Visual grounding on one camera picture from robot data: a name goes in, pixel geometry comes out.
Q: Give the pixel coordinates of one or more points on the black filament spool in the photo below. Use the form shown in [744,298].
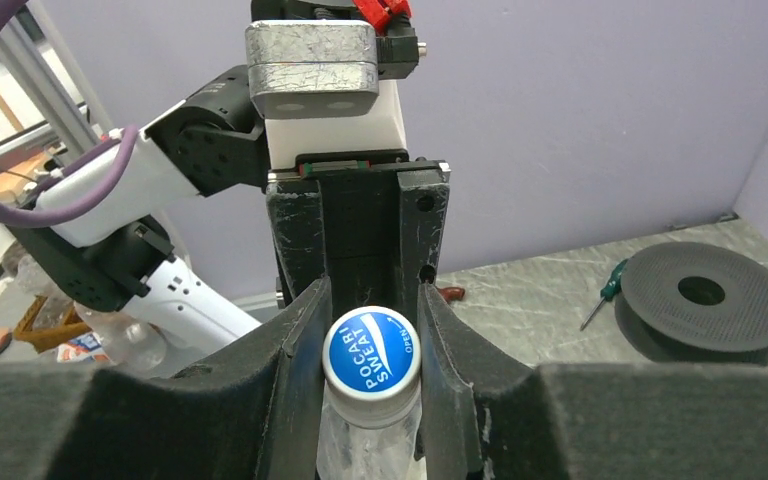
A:
[694,302]

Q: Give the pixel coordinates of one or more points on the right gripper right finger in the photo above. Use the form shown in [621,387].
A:
[488,416]

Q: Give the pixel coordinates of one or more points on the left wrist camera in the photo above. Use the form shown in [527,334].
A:
[324,77]

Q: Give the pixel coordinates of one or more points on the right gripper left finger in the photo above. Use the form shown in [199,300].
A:
[249,411]

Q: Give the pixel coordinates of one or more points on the clear Pocari Sweat bottle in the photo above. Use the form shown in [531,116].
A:
[346,451]

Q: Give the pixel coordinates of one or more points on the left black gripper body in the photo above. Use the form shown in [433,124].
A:
[373,226]

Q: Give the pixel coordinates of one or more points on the green handled screwdriver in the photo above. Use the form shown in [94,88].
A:
[607,293]

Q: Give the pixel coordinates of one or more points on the red brown small object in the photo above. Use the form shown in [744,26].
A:
[452,294]

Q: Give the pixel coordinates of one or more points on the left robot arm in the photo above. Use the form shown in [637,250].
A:
[118,263]

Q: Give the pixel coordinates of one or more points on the blue Pocari Sweat cap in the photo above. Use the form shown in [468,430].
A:
[371,360]

